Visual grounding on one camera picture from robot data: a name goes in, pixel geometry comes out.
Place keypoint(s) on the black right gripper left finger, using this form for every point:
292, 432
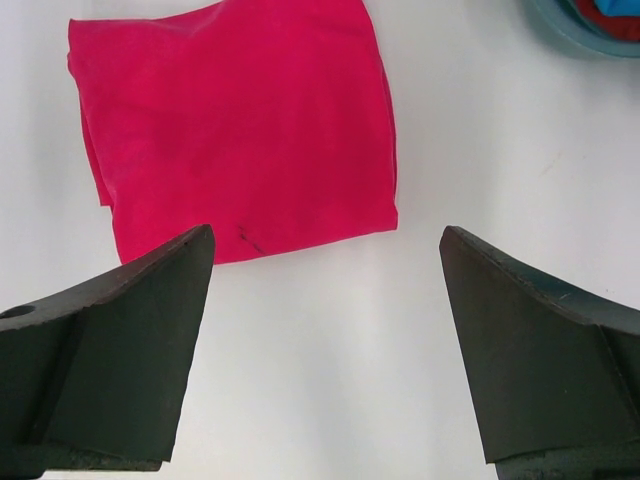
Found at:
93, 378

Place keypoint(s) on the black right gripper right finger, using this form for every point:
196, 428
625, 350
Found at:
553, 370

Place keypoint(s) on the pink t shirt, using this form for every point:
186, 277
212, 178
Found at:
270, 121

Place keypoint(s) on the red t shirt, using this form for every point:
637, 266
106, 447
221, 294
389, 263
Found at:
620, 28

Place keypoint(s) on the teal plastic basin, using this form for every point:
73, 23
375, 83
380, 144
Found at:
558, 25

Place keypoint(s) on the blue t shirt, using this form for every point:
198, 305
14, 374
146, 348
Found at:
619, 8

